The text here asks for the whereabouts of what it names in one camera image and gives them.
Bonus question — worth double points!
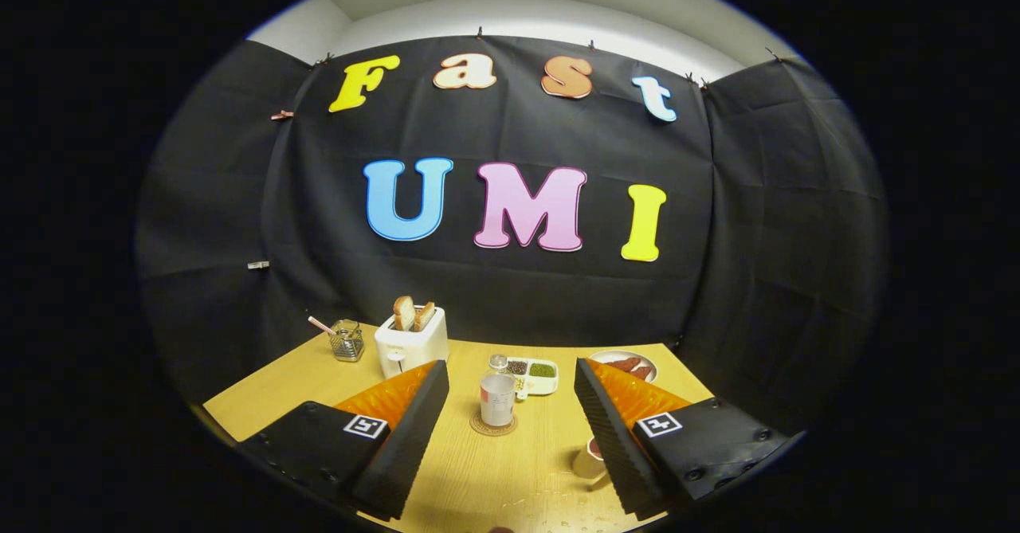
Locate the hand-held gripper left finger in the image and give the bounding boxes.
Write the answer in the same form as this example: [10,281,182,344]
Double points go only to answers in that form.
[235,359,450,521]

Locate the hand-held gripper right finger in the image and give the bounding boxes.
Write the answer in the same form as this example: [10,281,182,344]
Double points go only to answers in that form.
[574,358,790,521]

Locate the beige cup with wooden handle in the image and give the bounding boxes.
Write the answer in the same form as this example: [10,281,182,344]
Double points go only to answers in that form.
[571,436,610,482]

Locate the round wooden coaster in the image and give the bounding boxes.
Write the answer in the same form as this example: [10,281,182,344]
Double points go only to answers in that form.
[469,410,519,437]

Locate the clear juice bottle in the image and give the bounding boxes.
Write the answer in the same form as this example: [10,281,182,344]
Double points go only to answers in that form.
[480,354,517,427]

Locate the white round plate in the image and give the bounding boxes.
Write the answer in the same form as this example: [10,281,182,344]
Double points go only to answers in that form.
[588,350,659,382]

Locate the white toaster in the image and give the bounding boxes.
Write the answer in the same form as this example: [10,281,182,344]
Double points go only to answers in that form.
[375,307,449,380]

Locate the white divided condiment dish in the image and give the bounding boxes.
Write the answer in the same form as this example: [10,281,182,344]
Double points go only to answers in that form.
[506,358,559,400]

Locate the wooden table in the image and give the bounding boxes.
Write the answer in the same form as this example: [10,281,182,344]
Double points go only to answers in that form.
[203,324,714,533]

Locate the small glass jar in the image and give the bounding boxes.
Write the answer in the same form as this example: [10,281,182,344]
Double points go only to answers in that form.
[330,319,365,363]

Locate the black backdrop cloth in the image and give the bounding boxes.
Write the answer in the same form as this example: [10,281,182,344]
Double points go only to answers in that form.
[135,35,887,438]

